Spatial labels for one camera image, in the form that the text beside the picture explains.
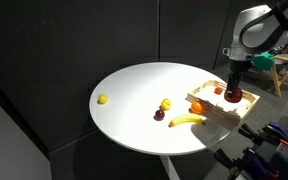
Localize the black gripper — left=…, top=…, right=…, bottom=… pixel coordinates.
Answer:
left=225, top=59, right=253, bottom=96

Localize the red apple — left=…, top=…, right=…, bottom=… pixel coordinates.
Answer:
left=223, top=87, right=244, bottom=104

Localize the light wooden slatted box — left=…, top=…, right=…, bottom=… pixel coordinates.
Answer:
left=186, top=79, right=261, bottom=130

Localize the orange fruit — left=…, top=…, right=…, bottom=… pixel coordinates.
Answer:
left=190, top=100, right=205, bottom=115

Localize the wooden stool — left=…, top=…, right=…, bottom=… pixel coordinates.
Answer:
left=247, top=44, right=288, bottom=98

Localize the yellow banana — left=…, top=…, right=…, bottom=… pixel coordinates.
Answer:
left=168, top=113, right=206, bottom=128

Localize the purple black spring clamp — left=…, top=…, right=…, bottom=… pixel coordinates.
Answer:
left=213, top=147, right=281, bottom=180
left=238, top=121, right=288, bottom=149

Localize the yellow orange peach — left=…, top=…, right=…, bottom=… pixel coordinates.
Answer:
left=160, top=97, right=172, bottom=111

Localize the dark purple plum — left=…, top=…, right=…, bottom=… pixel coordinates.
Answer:
left=154, top=109, right=166, bottom=121

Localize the small yellow lemon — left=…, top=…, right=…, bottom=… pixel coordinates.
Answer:
left=97, top=93, right=109, bottom=105

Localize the teal camera mount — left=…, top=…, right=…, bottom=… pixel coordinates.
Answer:
left=250, top=52, right=276, bottom=72

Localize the white table pedestal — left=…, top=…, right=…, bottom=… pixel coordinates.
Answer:
left=159, top=154, right=182, bottom=180

